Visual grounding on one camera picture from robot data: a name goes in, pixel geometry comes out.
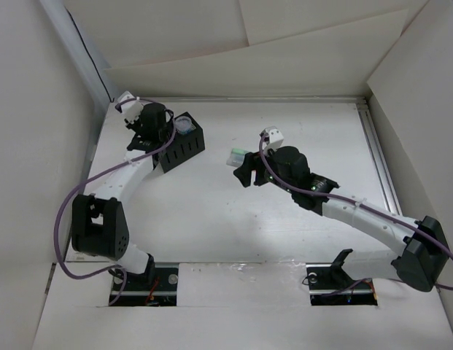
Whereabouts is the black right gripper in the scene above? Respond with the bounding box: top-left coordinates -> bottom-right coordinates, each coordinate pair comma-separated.
233,144 -> 296,194

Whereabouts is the clear jar of paper clips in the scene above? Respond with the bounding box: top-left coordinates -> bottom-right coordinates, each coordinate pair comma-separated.
174,116 -> 194,135

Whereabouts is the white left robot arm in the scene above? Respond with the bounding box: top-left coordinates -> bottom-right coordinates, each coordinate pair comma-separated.
71,103 -> 174,289

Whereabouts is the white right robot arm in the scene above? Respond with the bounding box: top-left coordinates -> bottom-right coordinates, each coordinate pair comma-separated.
228,146 -> 452,294

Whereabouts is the blue highlighter marker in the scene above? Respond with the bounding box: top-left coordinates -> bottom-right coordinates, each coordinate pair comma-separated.
226,153 -> 245,168

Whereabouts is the green highlighter marker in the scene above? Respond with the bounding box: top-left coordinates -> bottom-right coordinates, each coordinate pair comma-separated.
231,148 -> 248,156

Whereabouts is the black two-compartment organizer box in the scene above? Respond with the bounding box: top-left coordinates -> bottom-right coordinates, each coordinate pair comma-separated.
152,112 -> 206,173

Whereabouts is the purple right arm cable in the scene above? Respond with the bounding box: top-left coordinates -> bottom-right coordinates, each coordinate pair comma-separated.
258,133 -> 453,298

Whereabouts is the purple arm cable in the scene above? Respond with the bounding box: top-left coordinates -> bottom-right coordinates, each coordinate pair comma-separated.
53,97 -> 178,306
258,133 -> 453,298

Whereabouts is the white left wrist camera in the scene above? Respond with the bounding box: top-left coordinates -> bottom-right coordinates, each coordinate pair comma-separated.
115,91 -> 144,123

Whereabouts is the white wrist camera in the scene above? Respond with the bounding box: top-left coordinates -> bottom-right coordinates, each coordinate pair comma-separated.
260,126 -> 284,152
115,91 -> 144,123

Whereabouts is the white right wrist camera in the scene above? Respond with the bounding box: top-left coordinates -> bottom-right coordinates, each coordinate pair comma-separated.
260,126 -> 284,152

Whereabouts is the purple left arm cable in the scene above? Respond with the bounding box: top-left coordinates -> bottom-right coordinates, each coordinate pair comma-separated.
53,97 -> 178,306

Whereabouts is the aluminium rail back edge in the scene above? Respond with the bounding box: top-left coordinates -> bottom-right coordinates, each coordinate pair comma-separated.
111,95 -> 368,105

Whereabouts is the aluminium rail edge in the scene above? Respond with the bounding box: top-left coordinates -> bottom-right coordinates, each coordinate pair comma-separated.
111,95 -> 368,105
356,98 -> 402,214

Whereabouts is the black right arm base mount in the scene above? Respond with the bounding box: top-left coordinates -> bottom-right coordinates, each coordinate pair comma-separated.
301,249 -> 378,306

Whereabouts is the aluminium rail right edge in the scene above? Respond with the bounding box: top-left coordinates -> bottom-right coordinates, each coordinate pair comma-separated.
356,98 -> 402,214

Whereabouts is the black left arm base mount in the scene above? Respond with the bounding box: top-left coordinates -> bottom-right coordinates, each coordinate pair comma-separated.
109,258 -> 179,307

